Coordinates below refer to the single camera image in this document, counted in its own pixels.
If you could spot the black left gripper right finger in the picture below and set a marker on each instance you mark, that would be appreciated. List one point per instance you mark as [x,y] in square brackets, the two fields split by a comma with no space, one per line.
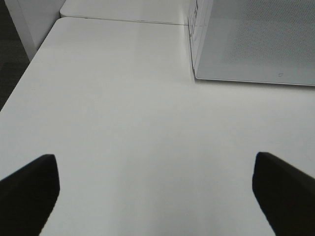
[285,194]

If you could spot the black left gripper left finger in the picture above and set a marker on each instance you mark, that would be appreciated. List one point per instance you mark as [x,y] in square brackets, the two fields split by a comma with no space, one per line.
[28,196]

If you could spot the white microwave door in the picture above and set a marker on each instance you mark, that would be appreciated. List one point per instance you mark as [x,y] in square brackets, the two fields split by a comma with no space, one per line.
[260,41]

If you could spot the white microwave oven body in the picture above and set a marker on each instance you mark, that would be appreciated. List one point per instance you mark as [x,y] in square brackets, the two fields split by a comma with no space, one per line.
[198,19]

